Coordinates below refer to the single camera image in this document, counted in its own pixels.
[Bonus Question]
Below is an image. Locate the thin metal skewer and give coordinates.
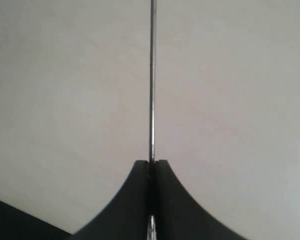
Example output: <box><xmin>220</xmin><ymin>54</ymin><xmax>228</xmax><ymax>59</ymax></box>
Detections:
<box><xmin>147</xmin><ymin>0</ymin><xmax>157</xmax><ymax>240</ymax></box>

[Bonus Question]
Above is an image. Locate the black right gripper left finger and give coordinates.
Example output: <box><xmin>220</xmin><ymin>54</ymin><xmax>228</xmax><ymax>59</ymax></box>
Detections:
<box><xmin>73</xmin><ymin>160</ymin><xmax>150</xmax><ymax>240</ymax></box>

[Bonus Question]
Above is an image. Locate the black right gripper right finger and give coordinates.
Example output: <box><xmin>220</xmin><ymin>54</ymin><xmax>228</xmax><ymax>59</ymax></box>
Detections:
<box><xmin>154</xmin><ymin>160</ymin><xmax>244</xmax><ymax>240</ymax></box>

